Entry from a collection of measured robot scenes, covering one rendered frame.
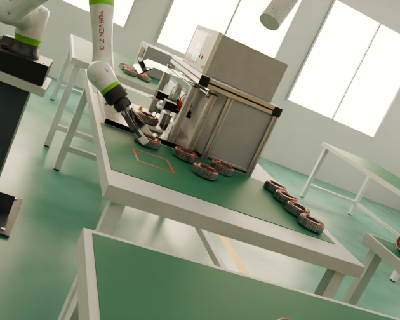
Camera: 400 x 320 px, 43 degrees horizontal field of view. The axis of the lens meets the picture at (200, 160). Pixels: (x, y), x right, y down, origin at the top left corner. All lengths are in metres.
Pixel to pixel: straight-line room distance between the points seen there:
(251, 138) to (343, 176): 6.46
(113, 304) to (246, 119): 1.60
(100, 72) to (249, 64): 0.73
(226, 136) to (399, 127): 6.86
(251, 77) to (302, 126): 5.74
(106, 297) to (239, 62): 1.68
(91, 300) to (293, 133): 7.35
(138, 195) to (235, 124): 0.95
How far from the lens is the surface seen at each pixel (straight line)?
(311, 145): 8.39
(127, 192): 1.58
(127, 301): 1.01
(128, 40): 7.23
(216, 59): 2.44
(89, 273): 1.05
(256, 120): 2.46
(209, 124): 2.44
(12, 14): 2.47
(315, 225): 2.08
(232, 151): 2.46
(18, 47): 2.61
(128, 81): 4.09
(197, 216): 1.66
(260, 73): 2.52
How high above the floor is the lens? 1.24
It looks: 12 degrees down
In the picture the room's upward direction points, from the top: 24 degrees clockwise
